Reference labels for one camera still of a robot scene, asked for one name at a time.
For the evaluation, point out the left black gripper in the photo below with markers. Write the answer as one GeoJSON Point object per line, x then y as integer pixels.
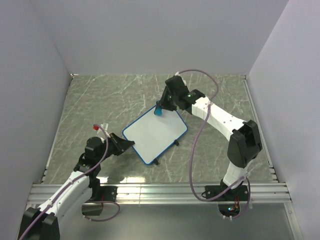
{"type": "Point", "coordinates": [121, 145]}

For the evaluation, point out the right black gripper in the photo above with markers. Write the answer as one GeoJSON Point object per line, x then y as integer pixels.
{"type": "Point", "coordinates": [163, 103]}

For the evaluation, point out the blue whiteboard eraser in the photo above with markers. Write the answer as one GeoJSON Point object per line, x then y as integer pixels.
{"type": "Point", "coordinates": [158, 111]}

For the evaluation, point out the blue framed small whiteboard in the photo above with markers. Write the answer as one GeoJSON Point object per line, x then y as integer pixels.
{"type": "Point", "coordinates": [153, 135]}

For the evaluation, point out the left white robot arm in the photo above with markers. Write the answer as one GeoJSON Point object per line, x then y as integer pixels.
{"type": "Point", "coordinates": [46, 221]}

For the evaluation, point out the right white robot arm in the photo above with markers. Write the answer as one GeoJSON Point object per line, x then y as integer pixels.
{"type": "Point", "coordinates": [244, 140]}

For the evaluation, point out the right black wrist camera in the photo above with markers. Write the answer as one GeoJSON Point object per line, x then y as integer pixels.
{"type": "Point", "coordinates": [176, 86]}

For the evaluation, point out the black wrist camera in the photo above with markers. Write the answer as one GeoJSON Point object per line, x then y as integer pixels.
{"type": "Point", "coordinates": [176, 86]}
{"type": "Point", "coordinates": [95, 147]}

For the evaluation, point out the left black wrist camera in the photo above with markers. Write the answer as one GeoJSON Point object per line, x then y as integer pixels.
{"type": "Point", "coordinates": [95, 147]}

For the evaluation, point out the right aluminium side rail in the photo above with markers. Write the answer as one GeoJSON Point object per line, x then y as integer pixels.
{"type": "Point", "coordinates": [264, 153]}

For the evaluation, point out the aluminium front rail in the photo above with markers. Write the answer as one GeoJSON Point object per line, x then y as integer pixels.
{"type": "Point", "coordinates": [176, 193]}

